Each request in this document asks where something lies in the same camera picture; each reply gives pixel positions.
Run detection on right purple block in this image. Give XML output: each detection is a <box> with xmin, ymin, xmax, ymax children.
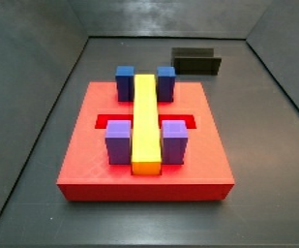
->
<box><xmin>162</xmin><ymin>120</ymin><xmax>189</xmax><ymax>165</ymax></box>

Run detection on yellow long bar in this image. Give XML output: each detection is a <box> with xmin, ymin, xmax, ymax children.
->
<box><xmin>131</xmin><ymin>75</ymin><xmax>162</xmax><ymax>175</ymax></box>

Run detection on right blue block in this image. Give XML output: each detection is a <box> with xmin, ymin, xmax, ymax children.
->
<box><xmin>157</xmin><ymin>67</ymin><xmax>177</xmax><ymax>102</ymax></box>

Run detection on red base board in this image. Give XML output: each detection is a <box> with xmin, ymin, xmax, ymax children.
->
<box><xmin>58</xmin><ymin>82</ymin><xmax>235</xmax><ymax>202</ymax></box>

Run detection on left blue block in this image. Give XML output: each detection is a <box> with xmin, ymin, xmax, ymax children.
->
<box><xmin>115</xmin><ymin>66</ymin><xmax>135</xmax><ymax>102</ymax></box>

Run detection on black angle bracket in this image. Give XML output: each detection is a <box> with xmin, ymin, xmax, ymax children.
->
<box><xmin>171</xmin><ymin>47</ymin><xmax>222</xmax><ymax>76</ymax></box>

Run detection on blue block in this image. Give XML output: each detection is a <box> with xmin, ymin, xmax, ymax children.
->
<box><xmin>115</xmin><ymin>66</ymin><xmax>135</xmax><ymax>102</ymax></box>
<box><xmin>157</xmin><ymin>67</ymin><xmax>177</xmax><ymax>102</ymax></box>

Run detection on purple block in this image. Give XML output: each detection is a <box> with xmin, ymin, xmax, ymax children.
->
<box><xmin>106</xmin><ymin>120</ymin><xmax>131</xmax><ymax>165</ymax></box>
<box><xmin>162</xmin><ymin>120</ymin><xmax>189</xmax><ymax>165</ymax></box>

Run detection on left purple block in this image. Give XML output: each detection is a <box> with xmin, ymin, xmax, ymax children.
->
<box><xmin>106</xmin><ymin>120</ymin><xmax>131</xmax><ymax>165</ymax></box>

